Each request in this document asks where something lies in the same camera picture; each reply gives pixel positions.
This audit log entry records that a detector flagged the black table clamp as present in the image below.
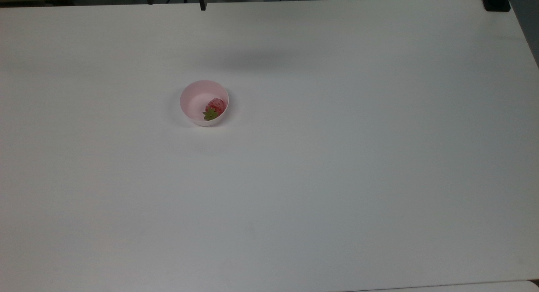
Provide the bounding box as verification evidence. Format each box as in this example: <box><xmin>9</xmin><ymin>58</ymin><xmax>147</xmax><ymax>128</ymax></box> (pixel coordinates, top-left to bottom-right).
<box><xmin>480</xmin><ymin>0</ymin><xmax>513</xmax><ymax>12</ymax></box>

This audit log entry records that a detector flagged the pink plastic bowl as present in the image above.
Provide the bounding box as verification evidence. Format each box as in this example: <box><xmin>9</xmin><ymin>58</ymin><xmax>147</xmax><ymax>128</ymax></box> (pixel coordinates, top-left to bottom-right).
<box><xmin>180</xmin><ymin>80</ymin><xmax>229</xmax><ymax>127</ymax></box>

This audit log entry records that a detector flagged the red strawberry with green leaves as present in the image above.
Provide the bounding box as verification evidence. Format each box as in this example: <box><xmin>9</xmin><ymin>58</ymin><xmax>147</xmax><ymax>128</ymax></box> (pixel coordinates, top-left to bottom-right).
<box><xmin>203</xmin><ymin>98</ymin><xmax>226</xmax><ymax>121</ymax></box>

